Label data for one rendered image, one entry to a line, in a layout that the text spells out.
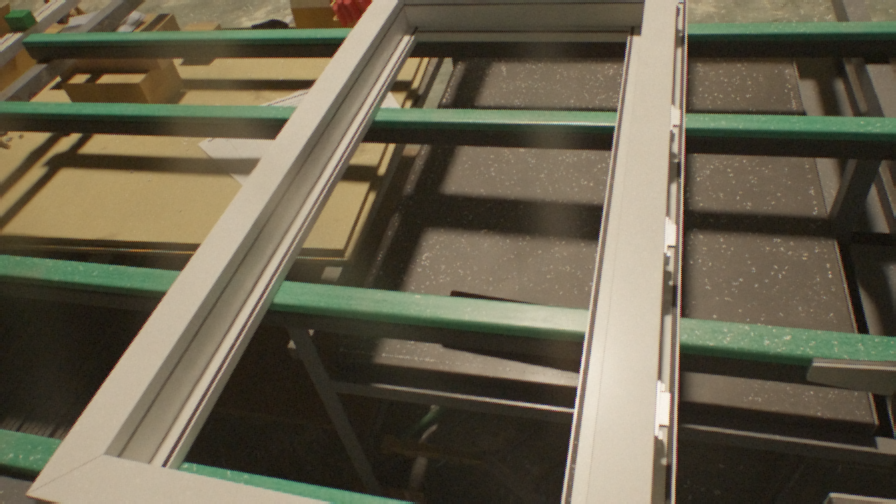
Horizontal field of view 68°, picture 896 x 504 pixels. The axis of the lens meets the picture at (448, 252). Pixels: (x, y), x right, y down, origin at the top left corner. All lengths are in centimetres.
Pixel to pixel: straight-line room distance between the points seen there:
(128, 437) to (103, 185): 92
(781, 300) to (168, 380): 83
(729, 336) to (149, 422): 52
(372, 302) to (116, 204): 81
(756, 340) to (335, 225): 73
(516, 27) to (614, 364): 69
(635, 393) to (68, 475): 44
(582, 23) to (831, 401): 63
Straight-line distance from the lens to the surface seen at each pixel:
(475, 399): 97
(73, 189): 152
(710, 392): 96
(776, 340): 67
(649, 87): 84
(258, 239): 75
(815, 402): 99
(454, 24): 113
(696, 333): 66
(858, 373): 58
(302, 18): 171
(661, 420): 53
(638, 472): 50
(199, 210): 130
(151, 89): 163
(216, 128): 109
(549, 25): 110
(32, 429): 158
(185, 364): 67
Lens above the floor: 138
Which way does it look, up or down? 45 degrees down
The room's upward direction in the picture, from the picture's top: 11 degrees counter-clockwise
